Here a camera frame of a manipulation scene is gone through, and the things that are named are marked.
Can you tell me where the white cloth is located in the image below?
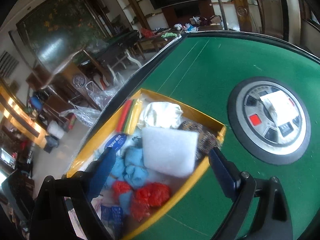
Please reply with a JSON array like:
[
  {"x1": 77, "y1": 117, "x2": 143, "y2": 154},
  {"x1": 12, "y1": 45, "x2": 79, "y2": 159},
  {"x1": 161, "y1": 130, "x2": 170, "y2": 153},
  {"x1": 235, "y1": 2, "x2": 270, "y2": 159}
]
[{"x1": 137, "y1": 102, "x2": 183, "y2": 130}]

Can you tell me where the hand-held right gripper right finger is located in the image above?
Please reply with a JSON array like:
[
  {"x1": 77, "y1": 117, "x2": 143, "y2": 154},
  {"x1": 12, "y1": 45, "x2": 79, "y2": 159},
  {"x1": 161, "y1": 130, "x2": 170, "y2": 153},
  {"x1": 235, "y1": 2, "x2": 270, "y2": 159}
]
[{"x1": 208, "y1": 147, "x2": 293, "y2": 240}]

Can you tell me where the white foam piece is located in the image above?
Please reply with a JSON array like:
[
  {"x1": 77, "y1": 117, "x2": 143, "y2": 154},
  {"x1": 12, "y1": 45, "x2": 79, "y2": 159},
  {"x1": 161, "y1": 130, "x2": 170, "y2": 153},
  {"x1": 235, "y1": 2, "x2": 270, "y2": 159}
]
[{"x1": 141, "y1": 127, "x2": 199, "y2": 178}]

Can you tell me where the blue clear plastic bag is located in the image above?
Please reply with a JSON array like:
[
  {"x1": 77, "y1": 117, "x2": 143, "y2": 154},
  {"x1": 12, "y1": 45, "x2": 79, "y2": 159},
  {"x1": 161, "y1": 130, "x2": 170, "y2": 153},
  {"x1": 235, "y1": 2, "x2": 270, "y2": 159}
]
[{"x1": 100, "y1": 204, "x2": 125, "y2": 240}]

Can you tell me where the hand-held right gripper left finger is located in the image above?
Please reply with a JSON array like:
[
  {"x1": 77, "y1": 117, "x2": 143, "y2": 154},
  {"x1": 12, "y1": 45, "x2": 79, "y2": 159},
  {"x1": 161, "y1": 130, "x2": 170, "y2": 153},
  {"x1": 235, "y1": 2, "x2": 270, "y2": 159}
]
[{"x1": 30, "y1": 148, "x2": 118, "y2": 240}]

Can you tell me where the blue knit cloth bundle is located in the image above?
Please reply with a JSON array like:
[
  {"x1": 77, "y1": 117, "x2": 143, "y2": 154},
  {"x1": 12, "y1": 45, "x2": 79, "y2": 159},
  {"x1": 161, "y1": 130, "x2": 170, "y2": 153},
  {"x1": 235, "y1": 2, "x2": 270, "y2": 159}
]
[
  {"x1": 124, "y1": 146, "x2": 150, "y2": 188},
  {"x1": 107, "y1": 152, "x2": 128, "y2": 180},
  {"x1": 117, "y1": 191, "x2": 134, "y2": 215}
]

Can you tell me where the round table control disc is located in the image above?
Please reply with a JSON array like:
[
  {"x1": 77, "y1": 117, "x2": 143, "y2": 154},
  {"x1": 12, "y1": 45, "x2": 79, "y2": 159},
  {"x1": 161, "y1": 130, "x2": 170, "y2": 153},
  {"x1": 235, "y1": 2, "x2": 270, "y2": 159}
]
[{"x1": 228, "y1": 77, "x2": 312, "y2": 165}]

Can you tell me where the dark wooden television cabinet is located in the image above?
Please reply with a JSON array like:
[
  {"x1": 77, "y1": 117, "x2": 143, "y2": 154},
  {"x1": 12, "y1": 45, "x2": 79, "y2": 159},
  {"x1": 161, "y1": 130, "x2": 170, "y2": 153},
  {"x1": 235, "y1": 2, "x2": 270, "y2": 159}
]
[{"x1": 162, "y1": 0, "x2": 215, "y2": 28}]

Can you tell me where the yellow cardboard box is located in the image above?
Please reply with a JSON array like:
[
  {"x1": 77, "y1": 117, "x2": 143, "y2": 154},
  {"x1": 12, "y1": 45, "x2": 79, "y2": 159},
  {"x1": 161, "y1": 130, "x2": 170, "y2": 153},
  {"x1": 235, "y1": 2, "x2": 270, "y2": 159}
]
[{"x1": 66, "y1": 88, "x2": 227, "y2": 240}]

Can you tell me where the white wall radiator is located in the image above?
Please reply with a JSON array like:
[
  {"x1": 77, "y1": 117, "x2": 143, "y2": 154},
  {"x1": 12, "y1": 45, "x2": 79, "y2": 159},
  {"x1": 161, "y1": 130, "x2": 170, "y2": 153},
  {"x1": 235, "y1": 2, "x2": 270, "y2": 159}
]
[{"x1": 0, "y1": 51, "x2": 19, "y2": 78}]

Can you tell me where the white wet wipes pack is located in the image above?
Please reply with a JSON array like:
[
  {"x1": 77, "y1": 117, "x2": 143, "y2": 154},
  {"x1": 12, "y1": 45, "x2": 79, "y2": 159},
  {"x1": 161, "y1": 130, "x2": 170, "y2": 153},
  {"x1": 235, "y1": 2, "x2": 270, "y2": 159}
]
[{"x1": 94, "y1": 134, "x2": 130, "y2": 160}]

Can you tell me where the large framed green painting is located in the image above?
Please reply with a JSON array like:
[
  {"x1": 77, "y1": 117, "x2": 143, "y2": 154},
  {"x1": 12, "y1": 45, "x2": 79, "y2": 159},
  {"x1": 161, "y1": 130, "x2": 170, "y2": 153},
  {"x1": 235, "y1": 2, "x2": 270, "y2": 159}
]
[{"x1": 16, "y1": 0, "x2": 110, "y2": 68}]

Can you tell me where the black green game table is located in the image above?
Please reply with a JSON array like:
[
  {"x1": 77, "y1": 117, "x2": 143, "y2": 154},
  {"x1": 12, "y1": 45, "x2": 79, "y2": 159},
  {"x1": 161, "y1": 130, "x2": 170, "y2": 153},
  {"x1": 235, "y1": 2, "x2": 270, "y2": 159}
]
[{"x1": 104, "y1": 30, "x2": 140, "y2": 55}]

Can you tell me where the white paper red print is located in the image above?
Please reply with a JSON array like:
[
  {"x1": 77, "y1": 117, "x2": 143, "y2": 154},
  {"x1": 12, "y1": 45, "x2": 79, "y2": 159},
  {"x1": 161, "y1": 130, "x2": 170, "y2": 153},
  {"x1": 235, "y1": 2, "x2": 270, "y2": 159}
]
[{"x1": 259, "y1": 91, "x2": 295, "y2": 124}]

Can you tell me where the wooden armchair carved emblem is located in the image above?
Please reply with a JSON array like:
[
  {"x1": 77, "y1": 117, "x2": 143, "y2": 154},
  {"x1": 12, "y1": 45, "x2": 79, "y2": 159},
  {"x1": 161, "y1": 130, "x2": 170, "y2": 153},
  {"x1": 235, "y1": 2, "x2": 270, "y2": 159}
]
[{"x1": 212, "y1": 0, "x2": 265, "y2": 33}]

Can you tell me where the wooden chair silver emblem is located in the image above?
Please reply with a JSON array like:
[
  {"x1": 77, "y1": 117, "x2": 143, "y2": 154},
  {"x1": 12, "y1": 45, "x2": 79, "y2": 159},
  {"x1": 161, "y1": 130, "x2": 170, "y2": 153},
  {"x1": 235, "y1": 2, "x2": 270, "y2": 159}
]
[{"x1": 32, "y1": 50, "x2": 98, "y2": 100}]

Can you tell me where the wooden coffee table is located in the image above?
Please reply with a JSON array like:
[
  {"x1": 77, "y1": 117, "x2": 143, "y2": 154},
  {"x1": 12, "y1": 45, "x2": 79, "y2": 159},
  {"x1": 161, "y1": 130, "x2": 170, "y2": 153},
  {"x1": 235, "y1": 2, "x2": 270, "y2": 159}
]
[{"x1": 137, "y1": 34, "x2": 180, "y2": 53}]

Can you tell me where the brown knit sock bundle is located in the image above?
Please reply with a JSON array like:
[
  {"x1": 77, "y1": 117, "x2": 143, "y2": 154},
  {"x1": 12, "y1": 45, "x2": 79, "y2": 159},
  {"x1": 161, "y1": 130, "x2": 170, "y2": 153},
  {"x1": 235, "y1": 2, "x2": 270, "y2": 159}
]
[{"x1": 179, "y1": 120, "x2": 223, "y2": 162}]

